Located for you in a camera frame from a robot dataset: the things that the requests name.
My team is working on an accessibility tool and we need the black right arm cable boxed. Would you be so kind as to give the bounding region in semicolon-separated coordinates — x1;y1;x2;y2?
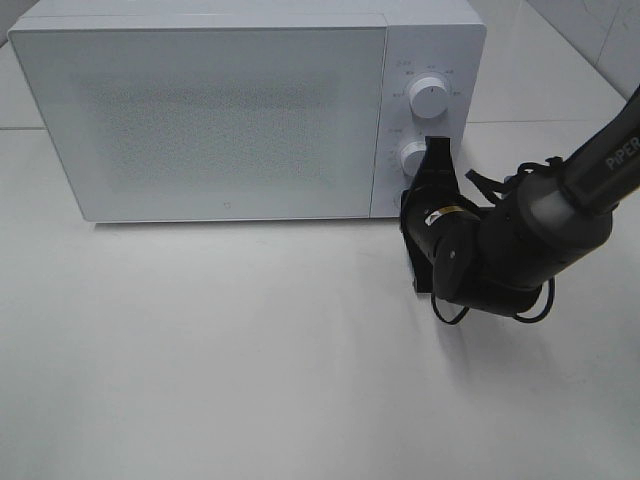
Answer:
429;157;566;325

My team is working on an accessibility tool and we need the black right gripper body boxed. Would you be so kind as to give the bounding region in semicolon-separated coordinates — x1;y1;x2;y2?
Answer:
400;180;482;266

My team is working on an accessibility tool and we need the white microwave oven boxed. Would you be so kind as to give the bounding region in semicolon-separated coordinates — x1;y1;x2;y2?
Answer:
7;1;486;222

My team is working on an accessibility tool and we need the white upper power knob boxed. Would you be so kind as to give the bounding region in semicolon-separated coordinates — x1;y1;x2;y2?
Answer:
408;73;449;119

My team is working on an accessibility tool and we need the white microwave door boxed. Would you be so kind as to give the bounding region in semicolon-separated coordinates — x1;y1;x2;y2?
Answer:
11;28;385;223

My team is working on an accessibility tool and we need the white timer knob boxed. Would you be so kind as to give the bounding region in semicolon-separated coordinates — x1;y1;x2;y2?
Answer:
399;140;427;177

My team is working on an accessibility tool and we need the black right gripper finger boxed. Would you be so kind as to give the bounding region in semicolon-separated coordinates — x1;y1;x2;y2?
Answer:
404;237;433;294
413;136;458;188

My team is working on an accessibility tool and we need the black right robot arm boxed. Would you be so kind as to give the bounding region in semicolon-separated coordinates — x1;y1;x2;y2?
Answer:
399;93;639;325

